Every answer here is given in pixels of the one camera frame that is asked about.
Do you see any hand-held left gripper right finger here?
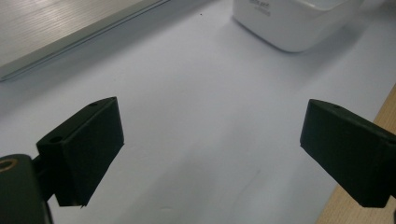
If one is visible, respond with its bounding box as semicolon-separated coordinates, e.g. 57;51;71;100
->
299;98;396;209

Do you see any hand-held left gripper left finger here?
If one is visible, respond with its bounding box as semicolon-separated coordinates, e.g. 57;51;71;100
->
32;96;125;208

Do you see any white wire two-tier rack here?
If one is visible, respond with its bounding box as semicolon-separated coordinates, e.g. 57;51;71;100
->
0;0;172;83

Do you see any white plastic container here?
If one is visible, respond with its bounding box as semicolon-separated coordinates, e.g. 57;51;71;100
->
232;0;366;53

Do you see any pale blue table mat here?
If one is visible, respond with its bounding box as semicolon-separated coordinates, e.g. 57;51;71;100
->
0;0;396;224

